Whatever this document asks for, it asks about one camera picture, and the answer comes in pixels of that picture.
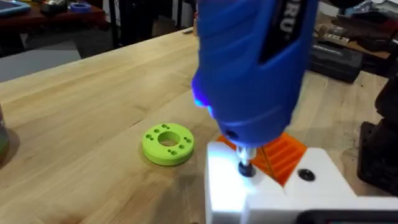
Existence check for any white orange left gripper right finger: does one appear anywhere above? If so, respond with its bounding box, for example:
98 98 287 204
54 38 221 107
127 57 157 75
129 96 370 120
262 131 358 198

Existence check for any white orange left gripper left finger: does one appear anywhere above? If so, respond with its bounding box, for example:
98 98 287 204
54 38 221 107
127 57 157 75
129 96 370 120
204 134 287 224

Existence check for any blue electric screwdriver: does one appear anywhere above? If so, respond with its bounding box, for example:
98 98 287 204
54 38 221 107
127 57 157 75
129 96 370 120
190 0 320 169

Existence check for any green disc with holes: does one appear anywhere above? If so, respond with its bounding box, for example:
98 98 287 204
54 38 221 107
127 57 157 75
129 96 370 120
141 123 195 167

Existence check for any black tool case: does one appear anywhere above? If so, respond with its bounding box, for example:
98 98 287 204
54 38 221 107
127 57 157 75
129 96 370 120
307 39 364 84

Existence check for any cluttered wooden workbench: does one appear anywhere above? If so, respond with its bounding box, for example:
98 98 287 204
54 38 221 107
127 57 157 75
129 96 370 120
313 0 398 60

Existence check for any blue tape roll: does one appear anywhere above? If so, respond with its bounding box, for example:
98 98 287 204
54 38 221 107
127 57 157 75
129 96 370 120
69 2 93 14

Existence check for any dark red side table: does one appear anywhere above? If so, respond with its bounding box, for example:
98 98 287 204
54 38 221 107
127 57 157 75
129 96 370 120
0 1 108 34

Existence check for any blue tray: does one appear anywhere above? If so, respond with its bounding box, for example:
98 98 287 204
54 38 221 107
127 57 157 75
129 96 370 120
0 0 32 17

